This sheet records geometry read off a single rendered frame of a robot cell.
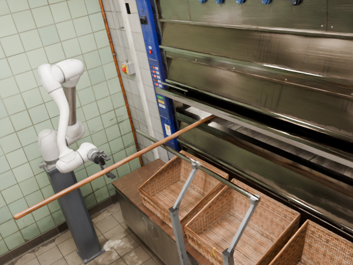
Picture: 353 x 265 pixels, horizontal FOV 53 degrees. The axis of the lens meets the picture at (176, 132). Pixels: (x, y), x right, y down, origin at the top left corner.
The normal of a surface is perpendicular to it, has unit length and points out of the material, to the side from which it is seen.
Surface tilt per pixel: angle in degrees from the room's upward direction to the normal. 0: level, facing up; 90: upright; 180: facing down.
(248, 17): 90
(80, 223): 90
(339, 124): 70
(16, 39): 90
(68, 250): 0
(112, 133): 90
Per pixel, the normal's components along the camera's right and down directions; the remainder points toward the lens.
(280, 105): -0.81, 0.07
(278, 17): -0.80, 0.40
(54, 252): -0.17, -0.87
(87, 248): 0.59, 0.29
